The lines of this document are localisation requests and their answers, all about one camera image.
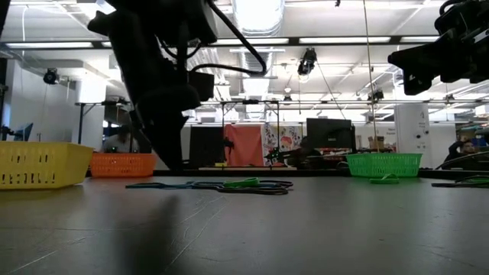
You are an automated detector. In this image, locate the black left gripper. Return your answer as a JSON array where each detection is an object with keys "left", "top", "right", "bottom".
[{"left": 125, "top": 53, "right": 202, "bottom": 171}]

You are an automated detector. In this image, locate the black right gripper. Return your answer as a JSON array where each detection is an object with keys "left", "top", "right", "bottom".
[{"left": 387, "top": 0, "right": 489, "bottom": 96}]

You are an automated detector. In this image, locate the yellow plastic basket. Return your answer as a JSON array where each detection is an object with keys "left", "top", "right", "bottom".
[{"left": 0, "top": 141, "right": 95, "bottom": 190}]

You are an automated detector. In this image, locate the white partition panel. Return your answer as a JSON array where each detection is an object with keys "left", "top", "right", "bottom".
[{"left": 181, "top": 125, "right": 191, "bottom": 171}]

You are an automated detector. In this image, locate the black partition panel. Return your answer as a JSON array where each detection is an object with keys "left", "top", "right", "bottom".
[{"left": 188, "top": 125, "right": 225, "bottom": 170}]

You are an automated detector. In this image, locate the person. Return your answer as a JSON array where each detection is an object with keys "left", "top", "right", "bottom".
[
  {"left": 296, "top": 136, "right": 322, "bottom": 169},
  {"left": 102, "top": 125, "right": 139, "bottom": 154},
  {"left": 442, "top": 139, "right": 481, "bottom": 171}
]

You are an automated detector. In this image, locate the orange plastic basket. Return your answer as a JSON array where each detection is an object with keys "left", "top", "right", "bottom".
[{"left": 89, "top": 153, "right": 158, "bottom": 179}]

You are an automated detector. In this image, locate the white pillar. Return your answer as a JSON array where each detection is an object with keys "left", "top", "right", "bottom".
[{"left": 393, "top": 102, "right": 432, "bottom": 170}]

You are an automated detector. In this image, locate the orange hanging cloth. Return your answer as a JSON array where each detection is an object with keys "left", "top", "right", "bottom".
[{"left": 224, "top": 124, "right": 264, "bottom": 167}]

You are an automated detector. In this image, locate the cardboard box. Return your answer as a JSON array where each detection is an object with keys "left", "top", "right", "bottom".
[{"left": 368, "top": 135, "right": 386, "bottom": 150}]

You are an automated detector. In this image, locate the blue storage shelf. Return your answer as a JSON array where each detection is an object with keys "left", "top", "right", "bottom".
[{"left": 459, "top": 128, "right": 489, "bottom": 171}]

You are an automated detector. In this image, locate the green plastic basket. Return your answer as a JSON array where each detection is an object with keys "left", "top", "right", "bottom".
[{"left": 345, "top": 153, "right": 423, "bottom": 179}]

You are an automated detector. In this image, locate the black computer monitor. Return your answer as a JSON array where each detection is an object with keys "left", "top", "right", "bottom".
[{"left": 306, "top": 118, "right": 357, "bottom": 150}]

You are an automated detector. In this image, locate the white patterned hanging cloth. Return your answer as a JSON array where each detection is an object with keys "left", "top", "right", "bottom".
[{"left": 261, "top": 124, "right": 303, "bottom": 167}]

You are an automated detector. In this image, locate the black overhead light bar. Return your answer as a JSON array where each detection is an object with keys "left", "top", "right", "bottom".
[{"left": 0, "top": 35, "right": 440, "bottom": 50}]

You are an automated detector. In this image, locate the small blue monitor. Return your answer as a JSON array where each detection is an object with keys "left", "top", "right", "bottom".
[{"left": 11, "top": 122, "right": 34, "bottom": 145}]

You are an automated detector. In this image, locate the thin frame rod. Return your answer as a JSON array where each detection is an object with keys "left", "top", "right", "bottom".
[{"left": 361, "top": 0, "right": 380, "bottom": 154}]

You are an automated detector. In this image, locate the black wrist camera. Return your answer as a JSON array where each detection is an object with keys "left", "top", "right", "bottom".
[{"left": 188, "top": 70, "right": 216, "bottom": 102}]

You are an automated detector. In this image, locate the black table edge frame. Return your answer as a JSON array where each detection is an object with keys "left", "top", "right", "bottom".
[{"left": 88, "top": 167, "right": 489, "bottom": 180}]

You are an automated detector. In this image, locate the black background frame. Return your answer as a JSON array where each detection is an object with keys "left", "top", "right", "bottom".
[
  {"left": 221, "top": 99, "right": 281, "bottom": 169},
  {"left": 77, "top": 99, "right": 134, "bottom": 154}
]

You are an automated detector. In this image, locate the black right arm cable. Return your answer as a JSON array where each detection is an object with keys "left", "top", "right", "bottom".
[{"left": 434, "top": 150, "right": 489, "bottom": 171}]

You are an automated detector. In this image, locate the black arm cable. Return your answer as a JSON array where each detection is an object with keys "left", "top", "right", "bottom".
[
  {"left": 158, "top": 0, "right": 268, "bottom": 77},
  {"left": 434, "top": 150, "right": 489, "bottom": 171}
]

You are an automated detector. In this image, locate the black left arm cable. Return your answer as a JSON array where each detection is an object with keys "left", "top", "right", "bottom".
[{"left": 158, "top": 0, "right": 268, "bottom": 77}]

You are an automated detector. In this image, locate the white ceiling air duct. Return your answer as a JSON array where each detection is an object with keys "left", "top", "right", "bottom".
[{"left": 231, "top": 0, "right": 286, "bottom": 77}]

